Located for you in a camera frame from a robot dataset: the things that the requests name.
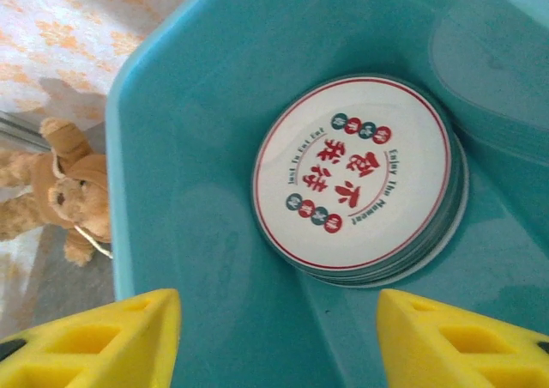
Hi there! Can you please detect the aluminium frame post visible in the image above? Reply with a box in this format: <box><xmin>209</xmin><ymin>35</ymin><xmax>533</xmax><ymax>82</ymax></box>
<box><xmin>0</xmin><ymin>112</ymin><xmax>48</xmax><ymax>151</ymax></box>

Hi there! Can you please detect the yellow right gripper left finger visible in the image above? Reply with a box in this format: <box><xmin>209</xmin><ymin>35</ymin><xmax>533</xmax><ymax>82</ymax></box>
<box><xmin>0</xmin><ymin>288</ymin><xmax>181</xmax><ymax>388</ymax></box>

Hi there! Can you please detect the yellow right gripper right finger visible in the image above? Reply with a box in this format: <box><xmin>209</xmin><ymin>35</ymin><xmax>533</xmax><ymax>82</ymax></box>
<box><xmin>376</xmin><ymin>288</ymin><xmax>549</xmax><ymax>388</ymax></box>

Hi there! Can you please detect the red green dots print plate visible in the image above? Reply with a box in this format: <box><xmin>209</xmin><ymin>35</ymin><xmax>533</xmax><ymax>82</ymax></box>
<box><xmin>250</xmin><ymin>76</ymin><xmax>454</xmax><ymax>273</ymax></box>

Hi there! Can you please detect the teal plastic bin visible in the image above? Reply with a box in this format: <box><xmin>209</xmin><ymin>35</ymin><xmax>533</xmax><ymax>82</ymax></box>
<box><xmin>104</xmin><ymin>0</ymin><xmax>549</xmax><ymax>388</ymax></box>

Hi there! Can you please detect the brown teddy bear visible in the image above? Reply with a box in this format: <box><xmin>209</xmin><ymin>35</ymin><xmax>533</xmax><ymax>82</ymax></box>
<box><xmin>0</xmin><ymin>117</ymin><xmax>113</xmax><ymax>268</ymax></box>

